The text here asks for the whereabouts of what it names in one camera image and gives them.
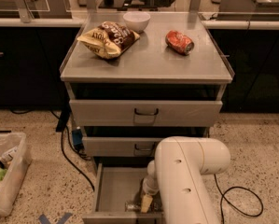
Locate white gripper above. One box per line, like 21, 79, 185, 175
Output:
141, 175, 159, 213

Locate clear plastic water bottle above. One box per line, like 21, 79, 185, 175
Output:
125, 201, 162, 213

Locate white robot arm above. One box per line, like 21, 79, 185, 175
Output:
141, 136, 230, 224

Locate bottom grey drawer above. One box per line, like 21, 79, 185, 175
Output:
82, 163, 165, 224

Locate grey drawer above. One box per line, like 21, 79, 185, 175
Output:
70, 100, 222, 127
82, 163, 165, 224
82, 137, 161, 157

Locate middle grey drawer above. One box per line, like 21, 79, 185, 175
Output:
82, 137, 161, 157

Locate top grey drawer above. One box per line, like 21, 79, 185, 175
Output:
70, 100, 222, 127

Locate grey metal drawer cabinet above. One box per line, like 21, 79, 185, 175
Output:
59, 10, 235, 224

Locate blue power adapter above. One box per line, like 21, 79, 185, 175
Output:
71, 128, 83, 150

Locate clear plastic bin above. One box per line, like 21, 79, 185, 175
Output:
0, 133, 32, 217

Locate crushed red soda can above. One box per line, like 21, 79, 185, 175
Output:
165, 30, 194, 56

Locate yellow brown chip bag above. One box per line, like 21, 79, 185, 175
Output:
77, 21, 140, 60

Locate white bowl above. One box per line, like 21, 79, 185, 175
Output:
123, 11, 150, 33

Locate black floor cable right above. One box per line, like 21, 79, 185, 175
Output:
213, 173, 265, 224

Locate black floor cable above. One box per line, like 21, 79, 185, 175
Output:
9, 108, 96, 192
213, 173, 265, 224

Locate black floor cable left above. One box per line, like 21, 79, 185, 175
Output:
9, 108, 96, 192

